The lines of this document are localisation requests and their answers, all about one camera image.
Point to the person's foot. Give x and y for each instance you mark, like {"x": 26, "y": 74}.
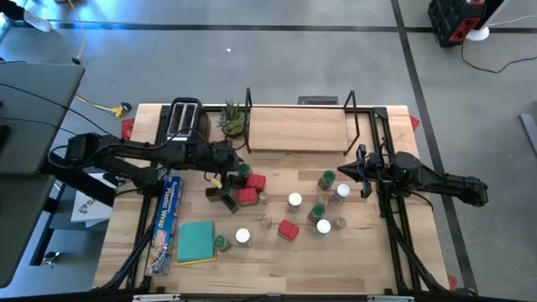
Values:
{"x": 38, "y": 21}

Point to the white pedestal stand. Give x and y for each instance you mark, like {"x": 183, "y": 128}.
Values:
{"x": 477, "y": 34}

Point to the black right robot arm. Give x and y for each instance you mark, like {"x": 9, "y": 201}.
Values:
{"x": 440, "y": 180}

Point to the black desk support beam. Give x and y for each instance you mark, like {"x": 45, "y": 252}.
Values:
{"x": 79, "y": 182}

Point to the white lid spice jar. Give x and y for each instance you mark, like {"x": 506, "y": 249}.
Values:
{"x": 323, "y": 226}
{"x": 343, "y": 190}
{"x": 295, "y": 198}
{"x": 242, "y": 235}

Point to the black two-slot toaster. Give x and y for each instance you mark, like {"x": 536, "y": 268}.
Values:
{"x": 184, "y": 117}

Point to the black and red tool case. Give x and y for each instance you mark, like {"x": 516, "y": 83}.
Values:
{"x": 451, "y": 17}

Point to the silver metal bracket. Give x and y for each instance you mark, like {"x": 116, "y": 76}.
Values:
{"x": 390, "y": 298}
{"x": 155, "y": 298}

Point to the succulent plant in black pot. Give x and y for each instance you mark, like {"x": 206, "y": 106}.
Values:
{"x": 233, "y": 123}

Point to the small black plastic box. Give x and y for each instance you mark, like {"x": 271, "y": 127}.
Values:
{"x": 240, "y": 185}
{"x": 230, "y": 203}
{"x": 213, "y": 194}

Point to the grey desk panel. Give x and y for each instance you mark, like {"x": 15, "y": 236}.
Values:
{"x": 38, "y": 117}
{"x": 21, "y": 226}

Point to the silver metal caster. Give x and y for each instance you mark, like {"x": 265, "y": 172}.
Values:
{"x": 50, "y": 258}

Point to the black metal rig frame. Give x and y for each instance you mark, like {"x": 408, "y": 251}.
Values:
{"x": 381, "y": 113}

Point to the green lid spice jar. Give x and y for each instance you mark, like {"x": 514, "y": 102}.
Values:
{"x": 318, "y": 210}
{"x": 220, "y": 241}
{"x": 244, "y": 169}
{"x": 327, "y": 176}

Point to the red lid spice tin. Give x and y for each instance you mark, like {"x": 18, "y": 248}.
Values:
{"x": 247, "y": 195}
{"x": 288, "y": 229}
{"x": 256, "y": 181}

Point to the teal cleaning cloth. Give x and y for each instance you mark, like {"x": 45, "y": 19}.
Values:
{"x": 195, "y": 241}

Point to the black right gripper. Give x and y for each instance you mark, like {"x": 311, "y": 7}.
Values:
{"x": 373, "y": 168}

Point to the blue plastic wrap box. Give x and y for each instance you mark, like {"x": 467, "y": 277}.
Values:
{"x": 165, "y": 222}

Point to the white printed paper sheet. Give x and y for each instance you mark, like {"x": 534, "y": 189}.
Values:
{"x": 90, "y": 209}

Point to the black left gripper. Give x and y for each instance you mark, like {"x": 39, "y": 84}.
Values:
{"x": 220, "y": 156}

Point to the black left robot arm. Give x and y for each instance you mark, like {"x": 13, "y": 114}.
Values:
{"x": 138, "y": 149}

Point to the wooden shelf with black frame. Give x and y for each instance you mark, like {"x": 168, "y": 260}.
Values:
{"x": 298, "y": 130}

